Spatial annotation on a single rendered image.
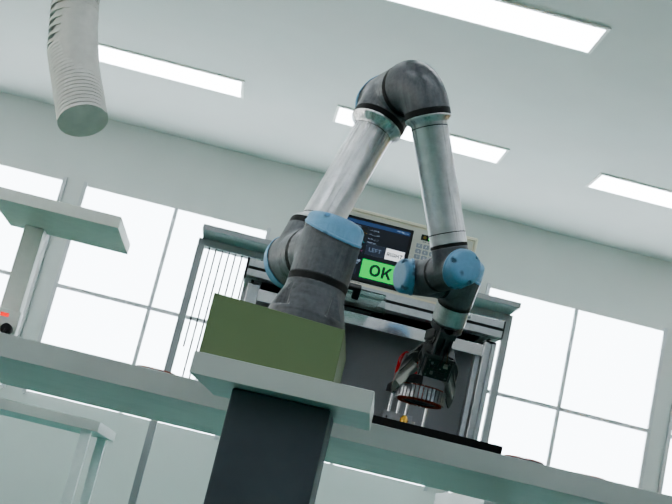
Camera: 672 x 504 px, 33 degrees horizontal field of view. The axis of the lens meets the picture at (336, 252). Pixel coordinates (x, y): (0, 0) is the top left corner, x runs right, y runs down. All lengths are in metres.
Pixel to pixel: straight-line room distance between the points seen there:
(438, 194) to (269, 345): 0.50
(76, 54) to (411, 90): 1.74
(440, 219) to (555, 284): 7.45
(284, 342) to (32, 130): 7.80
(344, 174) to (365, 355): 0.82
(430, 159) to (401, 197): 7.29
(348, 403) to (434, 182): 0.55
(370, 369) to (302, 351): 1.02
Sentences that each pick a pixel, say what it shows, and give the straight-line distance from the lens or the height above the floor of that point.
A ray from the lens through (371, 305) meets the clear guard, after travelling 2.68.
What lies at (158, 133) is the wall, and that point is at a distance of 9.65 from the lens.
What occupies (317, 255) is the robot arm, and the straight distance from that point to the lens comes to 2.13.
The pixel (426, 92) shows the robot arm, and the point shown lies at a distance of 2.33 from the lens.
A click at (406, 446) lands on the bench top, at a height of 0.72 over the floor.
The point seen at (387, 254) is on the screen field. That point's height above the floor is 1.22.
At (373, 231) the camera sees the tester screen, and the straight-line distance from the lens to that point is 3.00.
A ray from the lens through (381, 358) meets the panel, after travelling 3.07.
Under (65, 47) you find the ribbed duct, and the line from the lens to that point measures 3.88.
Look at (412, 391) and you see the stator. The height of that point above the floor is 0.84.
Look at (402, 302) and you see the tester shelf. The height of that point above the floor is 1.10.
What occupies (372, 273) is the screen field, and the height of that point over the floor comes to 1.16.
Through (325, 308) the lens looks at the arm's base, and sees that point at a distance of 2.10.
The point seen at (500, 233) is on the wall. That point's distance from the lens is 9.71.
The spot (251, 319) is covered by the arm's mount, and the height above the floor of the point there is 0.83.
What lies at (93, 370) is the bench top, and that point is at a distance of 2.53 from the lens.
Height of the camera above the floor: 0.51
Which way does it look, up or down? 13 degrees up
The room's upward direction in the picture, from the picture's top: 13 degrees clockwise
